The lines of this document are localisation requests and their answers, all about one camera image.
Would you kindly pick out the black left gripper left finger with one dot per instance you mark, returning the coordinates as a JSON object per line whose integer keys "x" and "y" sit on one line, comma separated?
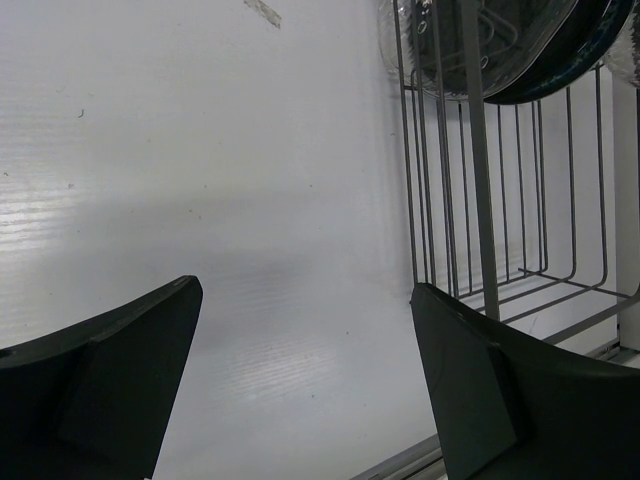
{"x": 93, "y": 400}

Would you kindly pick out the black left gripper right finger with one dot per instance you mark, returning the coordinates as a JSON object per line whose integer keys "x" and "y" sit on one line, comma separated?
{"x": 509, "y": 406}

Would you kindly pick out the smoky grey glass plate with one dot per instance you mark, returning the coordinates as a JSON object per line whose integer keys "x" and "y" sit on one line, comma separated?
{"x": 619, "y": 41}

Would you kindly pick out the black glossy round plate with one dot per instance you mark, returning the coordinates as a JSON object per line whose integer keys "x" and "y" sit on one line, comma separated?
{"x": 492, "y": 36}

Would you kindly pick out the blue floral ceramic plate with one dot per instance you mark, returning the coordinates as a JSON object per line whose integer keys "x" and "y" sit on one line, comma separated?
{"x": 556, "y": 43}

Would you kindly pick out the clear textured glass plate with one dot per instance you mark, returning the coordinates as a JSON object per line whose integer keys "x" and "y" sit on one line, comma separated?
{"x": 422, "y": 41}

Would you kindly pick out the small clear glass shard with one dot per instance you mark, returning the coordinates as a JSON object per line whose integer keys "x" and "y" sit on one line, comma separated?
{"x": 265, "y": 11}

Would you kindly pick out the grey wire dish rack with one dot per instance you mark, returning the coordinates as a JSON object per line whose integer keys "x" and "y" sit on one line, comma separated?
{"x": 512, "y": 208}

